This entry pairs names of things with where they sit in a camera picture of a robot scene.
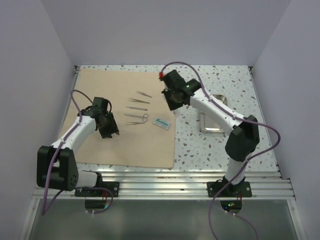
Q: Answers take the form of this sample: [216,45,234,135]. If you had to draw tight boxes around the steel tweezers bottom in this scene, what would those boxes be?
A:
[126,122,145,126]

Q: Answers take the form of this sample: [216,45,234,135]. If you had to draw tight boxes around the green white sachet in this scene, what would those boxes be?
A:
[153,117,172,131]

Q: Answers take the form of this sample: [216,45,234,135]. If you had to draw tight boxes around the steel surgical scissors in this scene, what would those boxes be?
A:
[124,113,149,123]

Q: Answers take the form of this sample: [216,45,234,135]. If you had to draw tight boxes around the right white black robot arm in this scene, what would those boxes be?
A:
[159,70,260,197]

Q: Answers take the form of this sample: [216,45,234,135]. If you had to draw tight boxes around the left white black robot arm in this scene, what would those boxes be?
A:
[36,97,119,197]

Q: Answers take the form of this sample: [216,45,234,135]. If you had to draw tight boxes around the beige cloth mat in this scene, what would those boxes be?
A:
[75,68,176,169]

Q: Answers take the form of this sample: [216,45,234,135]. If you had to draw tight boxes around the short steel tweezers top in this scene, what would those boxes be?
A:
[136,91,153,98]

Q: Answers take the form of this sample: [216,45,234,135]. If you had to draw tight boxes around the stainless steel tray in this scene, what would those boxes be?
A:
[198,93,228,135]

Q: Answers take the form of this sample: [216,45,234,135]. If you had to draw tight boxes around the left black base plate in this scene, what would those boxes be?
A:
[74,181,120,198]

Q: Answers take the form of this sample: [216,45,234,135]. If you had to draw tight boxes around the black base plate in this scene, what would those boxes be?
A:
[74,181,120,198]
[206,180,253,198]

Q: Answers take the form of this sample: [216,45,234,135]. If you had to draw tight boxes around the aluminium rail frame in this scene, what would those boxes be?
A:
[18,65,307,240]

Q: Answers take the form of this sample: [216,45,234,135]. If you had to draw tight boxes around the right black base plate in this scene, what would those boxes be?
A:
[206,180,253,198]

